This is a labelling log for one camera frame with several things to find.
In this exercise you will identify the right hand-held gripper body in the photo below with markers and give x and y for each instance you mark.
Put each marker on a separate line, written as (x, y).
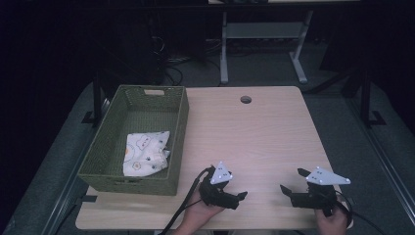
(318, 192)

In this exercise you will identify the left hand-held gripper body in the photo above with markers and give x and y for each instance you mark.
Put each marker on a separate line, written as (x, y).
(218, 192)

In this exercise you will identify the person's left hand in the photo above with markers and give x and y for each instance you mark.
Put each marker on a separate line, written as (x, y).
(199, 212)

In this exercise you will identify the person's right hand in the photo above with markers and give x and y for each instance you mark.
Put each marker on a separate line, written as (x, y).
(331, 224)

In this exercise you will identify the white printed cloth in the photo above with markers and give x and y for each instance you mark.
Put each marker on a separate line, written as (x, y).
(146, 158)

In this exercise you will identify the black metal stand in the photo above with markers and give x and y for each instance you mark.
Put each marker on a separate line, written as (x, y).
(366, 98)
(97, 98)

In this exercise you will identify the green woven basket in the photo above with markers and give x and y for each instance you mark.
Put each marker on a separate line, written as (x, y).
(107, 156)

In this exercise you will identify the metal floor rail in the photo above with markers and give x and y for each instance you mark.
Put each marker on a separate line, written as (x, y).
(70, 182)
(381, 153)

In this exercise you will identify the grey metal desk frame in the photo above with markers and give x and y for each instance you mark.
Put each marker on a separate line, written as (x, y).
(261, 31)

